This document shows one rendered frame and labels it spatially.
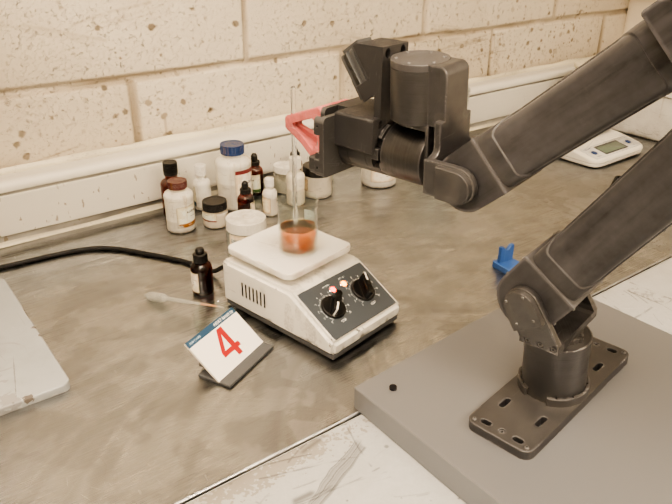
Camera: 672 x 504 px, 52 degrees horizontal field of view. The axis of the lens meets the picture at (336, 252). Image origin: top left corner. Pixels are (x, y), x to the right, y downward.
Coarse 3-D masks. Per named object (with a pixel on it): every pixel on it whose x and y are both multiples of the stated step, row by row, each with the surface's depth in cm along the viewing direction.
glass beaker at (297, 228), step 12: (288, 192) 87; (300, 192) 87; (312, 192) 87; (288, 204) 88; (300, 204) 88; (312, 204) 87; (288, 216) 84; (300, 216) 83; (312, 216) 84; (288, 228) 84; (300, 228) 84; (312, 228) 85; (288, 240) 85; (300, 240) 85; (312, 240) 86; (288, 252) 86; (300, 252) 86; (312, 252) 87
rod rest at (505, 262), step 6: (510, 246) 102; (498, 252) 101; (504, 252) 101; (510, 252) 102; (498, 258) 102; (504, 258) 102; (510, 258) 103; (492, 264) 103; (498, 264) 102; (504, 264) 102; (510, 264) 102; (498, 270) 102; (504, 270) 101
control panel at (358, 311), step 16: (352, 272) 88; (368, 272) 89; (320, 288) 84; (336, 288) 85; (320, 304) 83; (352, 304) 85; (368, 304) 86; (384, 304) 87; (320, 320) 81; (336, 320) 82; (352, 320) 83; (336, 336) 81
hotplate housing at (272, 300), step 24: (240, 264) 88; (336, 264) 88; (240, 288) 89; (264, 288) 85; (288, 288) 83; (384, 288) 89; (264, 312) 87; (288, 312) 83; (384, 312) 87; (312, 336) 82; (360, 336) 83
